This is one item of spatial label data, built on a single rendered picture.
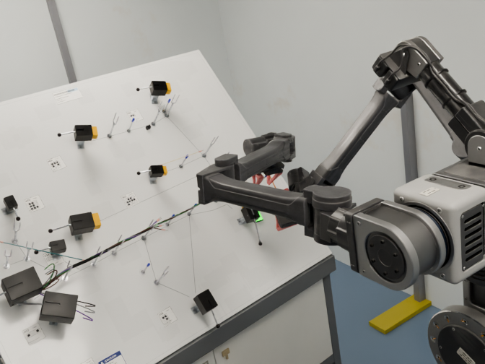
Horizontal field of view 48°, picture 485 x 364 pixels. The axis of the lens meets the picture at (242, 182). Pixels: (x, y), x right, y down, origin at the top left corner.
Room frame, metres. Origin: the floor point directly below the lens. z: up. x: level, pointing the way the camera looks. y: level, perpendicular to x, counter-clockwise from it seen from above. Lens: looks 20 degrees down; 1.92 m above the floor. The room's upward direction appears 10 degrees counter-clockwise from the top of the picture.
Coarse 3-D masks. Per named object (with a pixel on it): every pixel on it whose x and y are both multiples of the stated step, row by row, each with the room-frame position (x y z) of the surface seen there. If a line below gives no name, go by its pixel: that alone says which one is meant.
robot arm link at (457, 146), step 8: (400, 88) 1.57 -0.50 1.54; (408, 88) 1.58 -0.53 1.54; (416, 88) 1.50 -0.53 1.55; (424, 88) 1.47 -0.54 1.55; (400, 96) 1.58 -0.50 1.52; (424, 96) 1.45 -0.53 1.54; (432, 96) 1.43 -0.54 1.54; (432, 104) 1.41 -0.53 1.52; (440, 104) 1.39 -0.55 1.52; (440, 112) 1.37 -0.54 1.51; (440, 120) 1.36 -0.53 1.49; (448, 120) 1.34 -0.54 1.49; (448, 128) 1.32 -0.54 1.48; (456, 136) 1.25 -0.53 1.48; (456, 144) 1.23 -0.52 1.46; (464, 144) 1.22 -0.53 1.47; (456, 152) 1.22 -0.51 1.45; (464, 152) 1.20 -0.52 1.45
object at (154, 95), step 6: (150, 84) 2.09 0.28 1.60; (156, 84) 2.08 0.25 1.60; (162, 84) 2.09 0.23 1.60; (138, 90) 2.07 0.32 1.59; (150, 90) 2.09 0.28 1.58; (156, 90) 2.07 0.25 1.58; (162, 90) 2.07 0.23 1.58; (150, 96) 2.14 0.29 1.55; (156, 96) 2.11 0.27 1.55; (156, 102) 2.13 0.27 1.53
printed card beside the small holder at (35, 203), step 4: (32, 196) 1.69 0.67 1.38; (36, 196) 1.70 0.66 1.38; (24, 200) 1.68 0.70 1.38; (28, 200) 1.68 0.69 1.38; (32, 200) 1.69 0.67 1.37; (36, 200) 1.69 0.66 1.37; (40, 200) 1.69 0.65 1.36; (28, 204) 1.67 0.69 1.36; (32, 204) 1.67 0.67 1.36; (36, 204) 1.68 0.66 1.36; (40, 204) 1.68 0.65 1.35; (28, 208) 1.66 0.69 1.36; (32, 208) 1.67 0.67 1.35; (36, 208) 1.67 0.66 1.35; (40, 208) 1.67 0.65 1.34
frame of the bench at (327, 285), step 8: (328, 280) 1.91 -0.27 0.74; (328, 288) 1.91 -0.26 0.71; (328, 296) 1.90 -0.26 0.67; (328, 304) 1.90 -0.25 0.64; (328, 312) 1.90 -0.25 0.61; (328, 320) 1.89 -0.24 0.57; (336, 328) 1.91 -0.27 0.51; (336, 336) 1.91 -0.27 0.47; (336, 344) 1.91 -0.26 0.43; (336, 352) 1.90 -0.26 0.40; (0, 360) 1.69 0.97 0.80; (328, 360) 1.87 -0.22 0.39; (336, 360) 1.90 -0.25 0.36
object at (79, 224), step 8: (72, 216) 1.58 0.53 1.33; (80, 216) 1.59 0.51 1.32; (88, 216) 1.60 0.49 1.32; (72, 224) 1.56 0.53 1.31; (80, 224) 1.57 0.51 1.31; (88, 224) 1.58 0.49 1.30; (48, 232) 1.56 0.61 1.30; (72, 232) 1.56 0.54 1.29; (80, 232) 1.58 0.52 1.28; (88, 232) 1.60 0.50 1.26
